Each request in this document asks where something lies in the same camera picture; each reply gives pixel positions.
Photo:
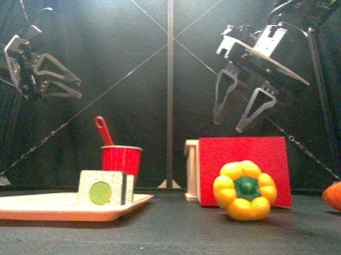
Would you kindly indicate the yellow toy bell pepper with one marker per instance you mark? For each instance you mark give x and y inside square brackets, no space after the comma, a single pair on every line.
[245,190]

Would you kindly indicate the thin diagonal brace rod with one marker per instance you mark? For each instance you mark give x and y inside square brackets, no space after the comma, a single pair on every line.
[88,107]
[306,149]

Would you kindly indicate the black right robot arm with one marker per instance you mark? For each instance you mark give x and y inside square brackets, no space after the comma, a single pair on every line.
[306,13]

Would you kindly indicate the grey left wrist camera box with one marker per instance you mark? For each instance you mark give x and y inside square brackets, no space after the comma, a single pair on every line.
[31,32]

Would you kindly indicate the cream square plastic plate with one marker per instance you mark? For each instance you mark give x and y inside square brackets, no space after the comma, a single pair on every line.
[57,208]

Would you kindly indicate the dark slanted frame pole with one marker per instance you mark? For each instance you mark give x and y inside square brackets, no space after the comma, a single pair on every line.
[319,86]

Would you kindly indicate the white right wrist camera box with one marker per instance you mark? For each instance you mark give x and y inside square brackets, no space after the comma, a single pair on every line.
[270,40]

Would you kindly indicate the orange toy fruit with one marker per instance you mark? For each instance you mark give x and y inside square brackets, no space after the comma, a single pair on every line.
[333,196]

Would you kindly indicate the red wooden toy box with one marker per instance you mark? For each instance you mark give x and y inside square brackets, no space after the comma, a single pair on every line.
[249,166]

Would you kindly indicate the vertical metal frame pole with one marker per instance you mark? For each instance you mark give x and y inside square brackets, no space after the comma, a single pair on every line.
[170,99]

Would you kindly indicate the sushi roll piece green centre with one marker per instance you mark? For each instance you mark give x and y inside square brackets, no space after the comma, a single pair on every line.
[104,188]

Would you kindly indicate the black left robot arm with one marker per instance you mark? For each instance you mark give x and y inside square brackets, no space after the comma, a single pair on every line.
[5,20]

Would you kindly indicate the red ribbed plastic cup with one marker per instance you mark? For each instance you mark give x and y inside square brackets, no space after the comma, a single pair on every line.
[120,160]

